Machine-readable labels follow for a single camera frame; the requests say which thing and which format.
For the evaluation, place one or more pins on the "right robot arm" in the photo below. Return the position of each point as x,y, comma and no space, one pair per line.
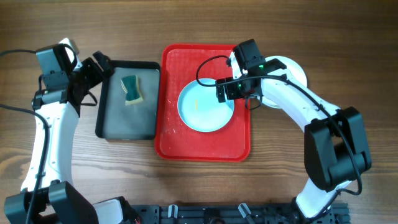
336,150

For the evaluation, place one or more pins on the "light blue plate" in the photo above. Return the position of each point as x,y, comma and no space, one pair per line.
199,108

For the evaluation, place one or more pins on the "white round plate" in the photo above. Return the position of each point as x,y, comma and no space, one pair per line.
295,69

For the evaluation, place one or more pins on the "red plastic tray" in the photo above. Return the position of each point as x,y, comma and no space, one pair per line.
174,139

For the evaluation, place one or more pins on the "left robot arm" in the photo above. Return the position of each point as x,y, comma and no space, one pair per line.
47,194

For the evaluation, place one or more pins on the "black water tray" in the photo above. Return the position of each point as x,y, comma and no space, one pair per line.
119,120

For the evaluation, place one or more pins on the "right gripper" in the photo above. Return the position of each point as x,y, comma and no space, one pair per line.
231,94

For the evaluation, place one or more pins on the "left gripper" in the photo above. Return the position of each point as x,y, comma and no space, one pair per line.
89,69

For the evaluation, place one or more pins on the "green yellow sponge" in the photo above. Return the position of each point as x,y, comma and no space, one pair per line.
130,85

